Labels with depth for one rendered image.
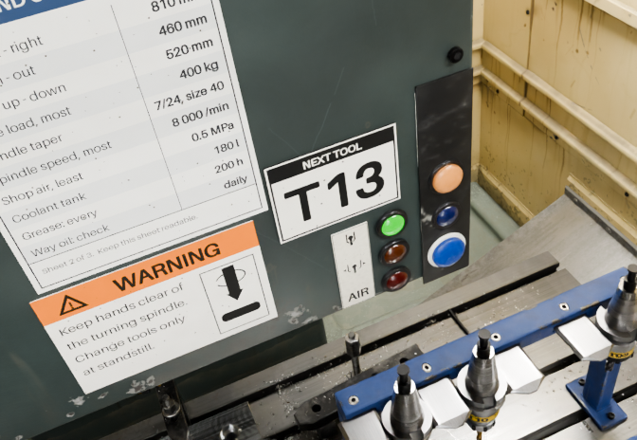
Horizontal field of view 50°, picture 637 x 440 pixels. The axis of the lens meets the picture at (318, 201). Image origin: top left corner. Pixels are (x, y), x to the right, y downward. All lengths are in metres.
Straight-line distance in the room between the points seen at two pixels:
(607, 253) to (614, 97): 0.36
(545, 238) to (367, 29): 1.33
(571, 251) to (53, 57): 1.44
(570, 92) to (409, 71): 1.20
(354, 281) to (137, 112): 0.24
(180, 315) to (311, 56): 0.22
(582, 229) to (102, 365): 1.35
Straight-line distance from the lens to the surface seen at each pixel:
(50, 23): 0.39
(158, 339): 0.54
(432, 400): 0.95
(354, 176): 0.49
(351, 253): 0.54
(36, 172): 0.43
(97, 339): 0.52
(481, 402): 0.94
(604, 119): 1.59
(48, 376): 0.54
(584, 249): 1.69
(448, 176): 0.53
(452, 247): 0.58
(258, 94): 0.43
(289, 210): 0.49
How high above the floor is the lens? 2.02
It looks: 41 degrees down
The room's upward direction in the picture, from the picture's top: 10 degrees counter-clockwise
